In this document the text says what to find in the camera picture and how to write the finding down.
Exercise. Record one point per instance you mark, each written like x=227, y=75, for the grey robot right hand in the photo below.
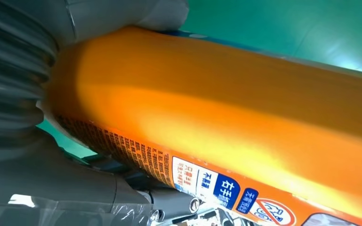
x=43, y=181

